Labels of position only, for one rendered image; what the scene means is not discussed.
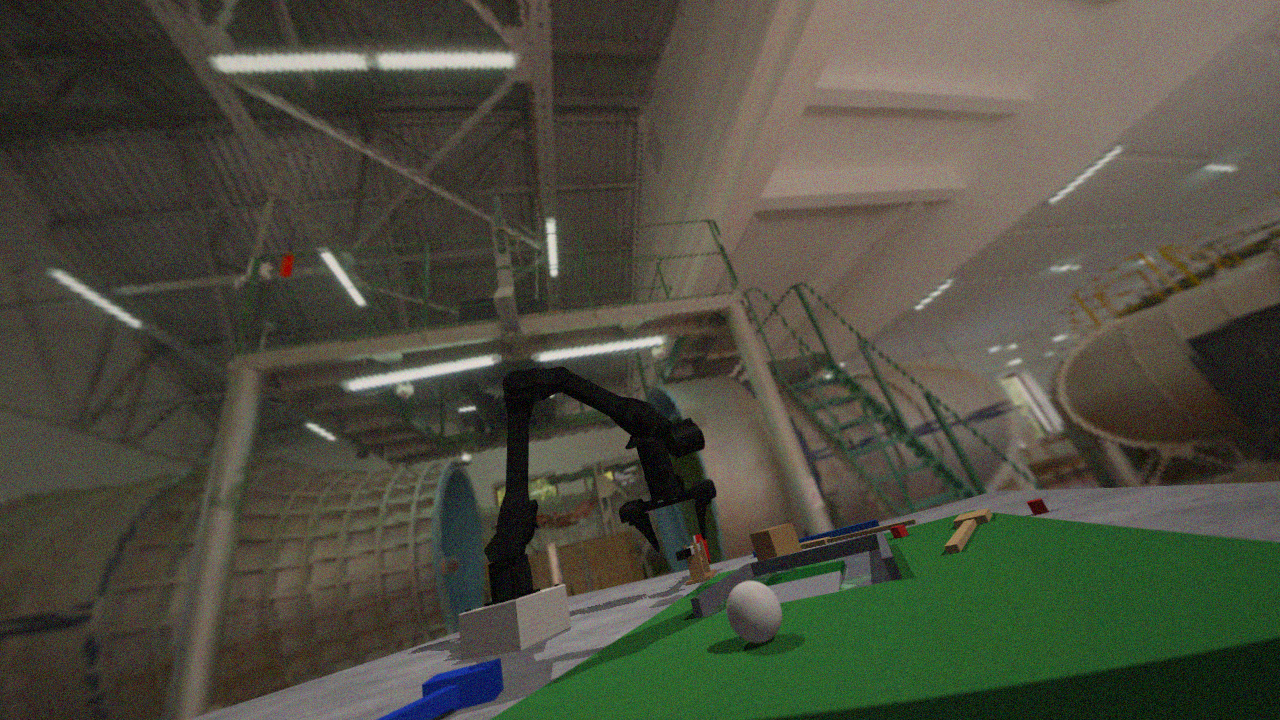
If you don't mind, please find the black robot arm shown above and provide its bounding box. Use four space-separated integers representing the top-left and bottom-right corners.
484 366 705 607

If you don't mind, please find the white golf ball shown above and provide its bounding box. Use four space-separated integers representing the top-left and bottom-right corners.
726 582 782 643

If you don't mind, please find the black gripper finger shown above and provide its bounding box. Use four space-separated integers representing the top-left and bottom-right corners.
695 498 710 541
628 512 660 552

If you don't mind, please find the green mat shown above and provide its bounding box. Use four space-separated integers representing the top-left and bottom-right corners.
490 512 1280 720

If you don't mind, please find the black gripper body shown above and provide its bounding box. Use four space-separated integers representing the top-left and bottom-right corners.
620 461 716 524

